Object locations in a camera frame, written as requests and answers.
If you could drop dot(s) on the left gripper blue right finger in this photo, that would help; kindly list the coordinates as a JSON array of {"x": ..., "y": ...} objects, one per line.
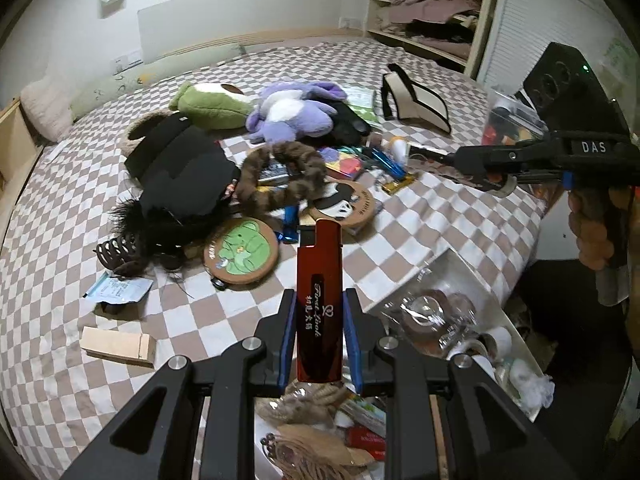
[{"x": 352, "y": 312}]

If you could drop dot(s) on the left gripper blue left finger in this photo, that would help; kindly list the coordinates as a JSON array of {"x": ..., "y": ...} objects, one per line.
[{"x": 286, "y": 319}]

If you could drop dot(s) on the dark red lighter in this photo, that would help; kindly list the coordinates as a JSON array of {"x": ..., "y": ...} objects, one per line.
[{"x": 319, "y": 303}]

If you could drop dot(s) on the brown tape roll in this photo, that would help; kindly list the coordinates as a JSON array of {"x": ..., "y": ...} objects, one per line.
[{"x": 432, "y": 320}]

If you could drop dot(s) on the person's right hand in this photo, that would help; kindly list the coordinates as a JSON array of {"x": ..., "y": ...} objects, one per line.
[{"x": 593, "y": 240}]

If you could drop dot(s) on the blue lighter under coaster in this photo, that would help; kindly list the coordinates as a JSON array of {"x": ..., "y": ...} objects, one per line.
[{"x": 290, "y": 225}]

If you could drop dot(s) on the green dinosaur cork coaster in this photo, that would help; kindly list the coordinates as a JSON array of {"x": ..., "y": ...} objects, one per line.
[{"x": 242, "y": 252}]

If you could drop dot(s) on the black lighter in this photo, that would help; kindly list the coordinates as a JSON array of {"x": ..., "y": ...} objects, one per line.
[{"x": 218, "y": 284}]

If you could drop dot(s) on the clear plastic storage bin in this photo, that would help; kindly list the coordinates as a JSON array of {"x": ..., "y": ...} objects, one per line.
[{"x": 510, "y": 120}]

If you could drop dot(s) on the brown furry scrunchie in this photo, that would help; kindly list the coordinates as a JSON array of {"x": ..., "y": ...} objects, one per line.
[{"x": 278, "y": 176}]

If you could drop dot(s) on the panda cork coaster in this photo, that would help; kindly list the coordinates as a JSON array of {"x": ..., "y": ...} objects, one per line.
[{"x": 348, "y": 203}]

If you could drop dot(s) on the white storage box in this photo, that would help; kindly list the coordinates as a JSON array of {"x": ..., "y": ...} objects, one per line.
[{"x": 448, "y": 418}]

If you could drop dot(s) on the gold lighter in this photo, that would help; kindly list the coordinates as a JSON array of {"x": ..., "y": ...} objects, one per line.
[{"x": 393, "y": 187}]

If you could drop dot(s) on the colourful card box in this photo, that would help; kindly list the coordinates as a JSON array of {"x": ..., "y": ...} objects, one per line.
[{"x": 341, "y": 165}]

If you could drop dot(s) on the checkered bed sheet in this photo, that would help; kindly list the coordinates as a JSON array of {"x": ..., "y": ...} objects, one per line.
[{"x": 57, "y": 398}]

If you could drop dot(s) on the blue metallic lighter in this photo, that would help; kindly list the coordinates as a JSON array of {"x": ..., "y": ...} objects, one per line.
[{"x": 391, "y": 167}]

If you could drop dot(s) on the wooden clip block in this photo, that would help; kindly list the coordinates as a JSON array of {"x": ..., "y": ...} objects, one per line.
[{"x": 118, "y": 346}]

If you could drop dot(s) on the brown hair claw clip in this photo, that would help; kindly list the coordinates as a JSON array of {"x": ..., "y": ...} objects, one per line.
[{"x": 121, "y": 255}]

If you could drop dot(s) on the white thread spool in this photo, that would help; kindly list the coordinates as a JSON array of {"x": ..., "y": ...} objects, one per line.
[{"x": 398, "y": 149}]

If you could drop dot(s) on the purple plush toy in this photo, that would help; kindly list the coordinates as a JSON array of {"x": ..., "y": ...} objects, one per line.
[{"x": 289, "y": 110}]

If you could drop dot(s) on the wooden wardrobe shelf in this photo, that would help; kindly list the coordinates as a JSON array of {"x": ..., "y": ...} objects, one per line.
[{"x": 453, "y": 33}]

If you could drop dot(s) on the green plush toy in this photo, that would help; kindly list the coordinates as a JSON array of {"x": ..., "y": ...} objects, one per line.
[{"x": 213, "y": 106}]

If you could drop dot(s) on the fluffy beige slipper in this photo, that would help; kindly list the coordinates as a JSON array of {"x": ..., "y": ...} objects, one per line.
[{"x": 133, "y": 135}]

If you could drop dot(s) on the white fluffy pillow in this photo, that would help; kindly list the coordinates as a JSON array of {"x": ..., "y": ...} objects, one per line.
[{"x": 48, "y": 109}]

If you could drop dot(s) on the wooden headboard shelf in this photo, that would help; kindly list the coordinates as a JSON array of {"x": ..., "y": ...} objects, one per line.
[{"x": 18, "y": 156}]

